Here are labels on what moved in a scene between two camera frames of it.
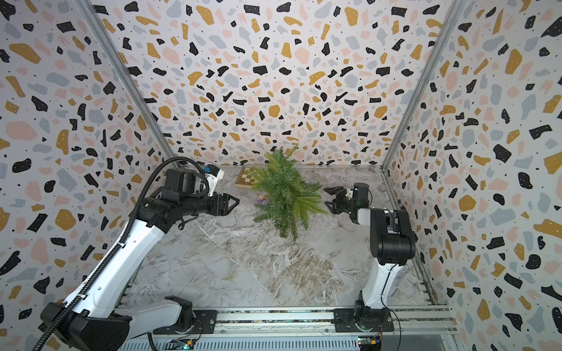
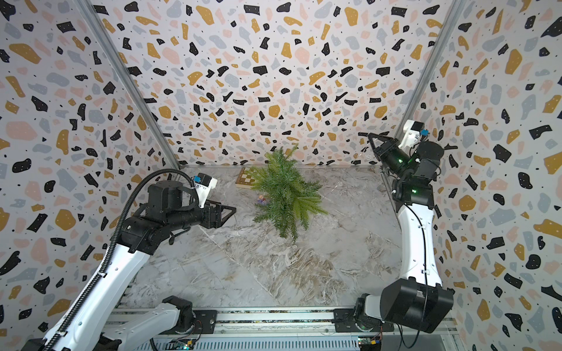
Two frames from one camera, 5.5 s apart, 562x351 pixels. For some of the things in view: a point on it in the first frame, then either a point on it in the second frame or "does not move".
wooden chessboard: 246,178 does not move
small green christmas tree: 291,201 does not move
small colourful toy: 262,200 does not move
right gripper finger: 331,208 to 370,137
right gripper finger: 338,189 to 375,135
